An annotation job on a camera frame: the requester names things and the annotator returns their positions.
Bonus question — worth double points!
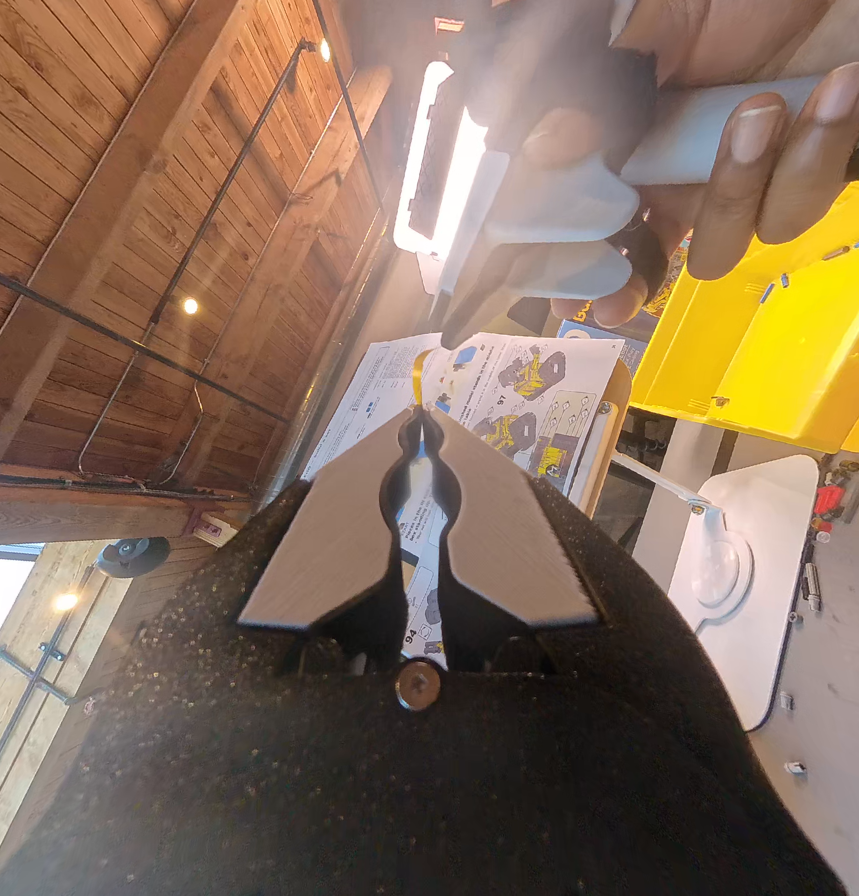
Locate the robot model instruction booklet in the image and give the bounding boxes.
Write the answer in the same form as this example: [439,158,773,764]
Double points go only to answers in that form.
[401,333,628,669]

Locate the sticker sheet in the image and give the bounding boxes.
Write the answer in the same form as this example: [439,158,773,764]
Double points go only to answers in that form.
[298,332,472,557]

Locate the scattered small brick pieces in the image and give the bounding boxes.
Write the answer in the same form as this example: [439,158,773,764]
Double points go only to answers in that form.
[778,455,859,778]

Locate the white studio light panel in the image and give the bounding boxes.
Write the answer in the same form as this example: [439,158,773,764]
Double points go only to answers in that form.
[392,60,491,295]

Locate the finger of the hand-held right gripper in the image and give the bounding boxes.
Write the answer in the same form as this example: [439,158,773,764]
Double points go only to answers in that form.
[434,150,642,296]
[438,240,635,351]

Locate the yellow plastic storage bin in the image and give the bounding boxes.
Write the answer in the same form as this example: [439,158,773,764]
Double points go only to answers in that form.
[629,181,859,456]

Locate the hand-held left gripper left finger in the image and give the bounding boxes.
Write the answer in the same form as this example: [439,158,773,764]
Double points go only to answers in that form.
[237,406,425,667]

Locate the blue printed cardboard box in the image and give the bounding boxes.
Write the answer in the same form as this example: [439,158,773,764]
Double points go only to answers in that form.
[507,231,698,368]

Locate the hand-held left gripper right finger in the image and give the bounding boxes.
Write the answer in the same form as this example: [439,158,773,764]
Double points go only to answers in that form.
[426,406,601,671]

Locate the white book stand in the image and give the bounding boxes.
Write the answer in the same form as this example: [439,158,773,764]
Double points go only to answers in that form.
[568,358,823,734]

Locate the person's right hand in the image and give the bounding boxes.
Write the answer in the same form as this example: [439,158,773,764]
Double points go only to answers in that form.
[521,0,859,331]

